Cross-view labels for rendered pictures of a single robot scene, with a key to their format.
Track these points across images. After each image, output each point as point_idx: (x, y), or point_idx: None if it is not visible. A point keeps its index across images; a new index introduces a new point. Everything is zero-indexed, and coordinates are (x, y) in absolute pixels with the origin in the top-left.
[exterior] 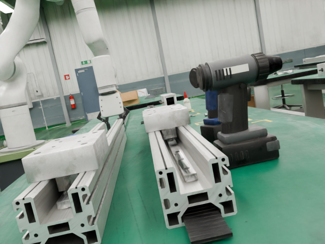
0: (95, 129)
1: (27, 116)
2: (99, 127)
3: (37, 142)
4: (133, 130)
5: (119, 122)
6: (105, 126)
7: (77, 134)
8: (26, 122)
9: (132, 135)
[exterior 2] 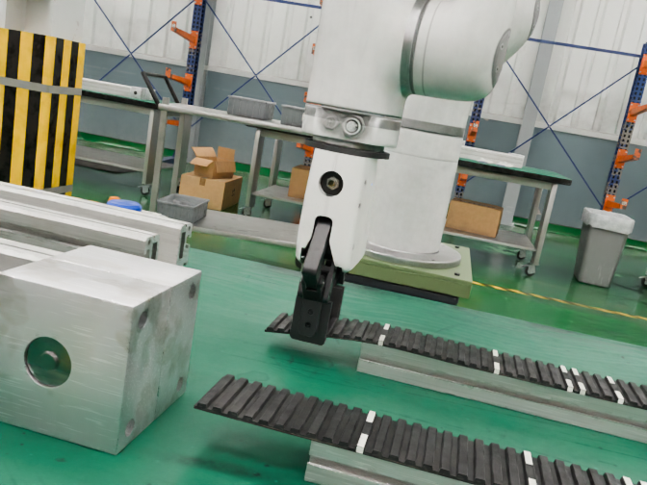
0: (2, 186)
1: (401, 165)
2: (51, 198)
3: (393, 252)
4: (327, 390)
5: (14, 207)
6: (170, 240)
7: (633, 350)
8: (390, 179)
9: (196, 354)
